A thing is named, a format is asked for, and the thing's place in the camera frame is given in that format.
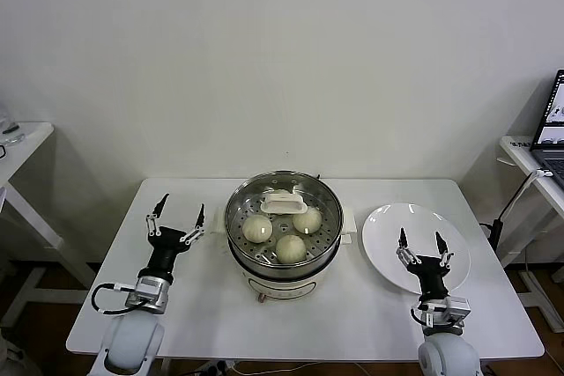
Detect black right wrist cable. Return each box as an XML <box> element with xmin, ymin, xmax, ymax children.
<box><xmin>409</xmin><ymin>300</ymin><xmax>431</xmax><ymax>329</ymax></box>

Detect white steamed baozi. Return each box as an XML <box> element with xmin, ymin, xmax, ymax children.
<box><xmin>241</xmin><ymin>215</ymin><xmax>274</xmax><ymax>244</ymax></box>
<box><xmin>293</xmin><ymin>208</ymin><xmax>323</xmax><ymax>234</ymax></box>
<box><xmin>275</xmin><ymin>234</ymin><xmax>308</xmax><ymax>264</ymax></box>

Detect open laptop computer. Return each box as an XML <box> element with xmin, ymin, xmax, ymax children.
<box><xmin>531</xmin><ymin>68</ymin><xmax>564</xmax><ymax>188</ymax></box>

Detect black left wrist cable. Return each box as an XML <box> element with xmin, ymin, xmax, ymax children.
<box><xmin>91</xmin><ymin>283</ymin><xmax>149</xmax><ymax>318</ymax></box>

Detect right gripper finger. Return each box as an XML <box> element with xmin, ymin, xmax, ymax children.
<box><xmin>434</xmin><ymin>229</ymin><xmax>456</xmax><ymax>270</ymax></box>
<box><xmin>394</xmin><ymin>226</ymin><xmax>420</xmax><ymax>268</ymax></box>

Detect white electric cooker pot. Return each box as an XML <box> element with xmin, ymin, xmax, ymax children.
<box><xmin>211</xmin><ymin>168</ymin><xmax>357</xmax><ymax>305</ymax></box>

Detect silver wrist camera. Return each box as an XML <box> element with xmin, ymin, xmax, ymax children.
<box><xmin>125</xmin><ymin>276</ymin><xmax>174</xmax><ymax>314</ymax></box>
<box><xmin>420</xmin><ymin>296</ymin><xmax>471</xmax><ymax>329</ymax></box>

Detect white laptop cable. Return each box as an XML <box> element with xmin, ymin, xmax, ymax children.
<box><xmin>497</xmin><ymin>167</ymin><xmax>554</xmax><ymax>224</ymax></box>

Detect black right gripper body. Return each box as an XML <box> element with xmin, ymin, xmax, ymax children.
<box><xmin>404</xmin><ymin>254</ymin><xmax>453</xmax><ymax>303</ymax></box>

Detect white side table with laptop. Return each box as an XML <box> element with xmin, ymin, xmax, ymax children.
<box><xmin>498</xmin><ymin>134</ymin><xmax>564</xmax><ymax>328</ymax></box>

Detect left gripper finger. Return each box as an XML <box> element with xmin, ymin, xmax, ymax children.
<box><xmin>178</xmin><ymin>203</ymin><xmax>208</xmax><ymax>248</ymax></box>
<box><xmin>144</xmin><ymin>192</ymin><xmax>171</xmax><ymax>240</ymax></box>

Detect white round plate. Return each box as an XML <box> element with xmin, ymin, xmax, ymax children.
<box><xmin>361</xmin><ymin>202</ymin><xmax>471</xmax><ymax>297</ymax></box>

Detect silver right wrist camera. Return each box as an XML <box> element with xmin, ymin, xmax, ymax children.
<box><xmin>420</xmin><ymin>296</ymin><xmax>471</xmax><ymax>329</ymax></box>

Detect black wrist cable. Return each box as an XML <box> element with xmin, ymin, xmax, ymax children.
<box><xmin>91</xmin><ymin>283</ymin><xmax>149</xmax><ymax>318</ymax></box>
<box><xmin>409</xmin><ymin>300</ymin><xmax>431</xmax><ymax>329</ymax></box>

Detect white power strip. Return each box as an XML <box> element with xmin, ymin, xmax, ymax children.
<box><xmin>198</xmin><ymin>360</ymin><xmax>235</xmax><ymax>375</ymax></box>

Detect white side table with glasses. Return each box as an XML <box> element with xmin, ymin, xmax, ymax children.
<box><xmin>0</xmin><ymin>122</ymin><xmax>99</xmax><ymax>328</ymax></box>

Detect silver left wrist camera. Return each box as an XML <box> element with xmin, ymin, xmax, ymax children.
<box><xmin>125</xmin><ymin>276</ymin><xmax>174</xmax><ymax>314</ymax></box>

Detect glass lid with white handle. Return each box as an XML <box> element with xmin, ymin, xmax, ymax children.
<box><xmin>225</xmin><ymin>170</ymin><xmax>344</xmax><ymax>269</ymax></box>

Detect steel steamer pot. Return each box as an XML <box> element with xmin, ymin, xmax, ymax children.
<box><xmin>224</xmin><ymin>171</ymin><xmax>344</xmax><ymax>269</ymax></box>

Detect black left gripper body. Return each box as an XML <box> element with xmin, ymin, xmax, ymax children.
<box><xmin>139</xmin><ymin>225</ymin><xmax>191</xmax><ymax>284</ymax></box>

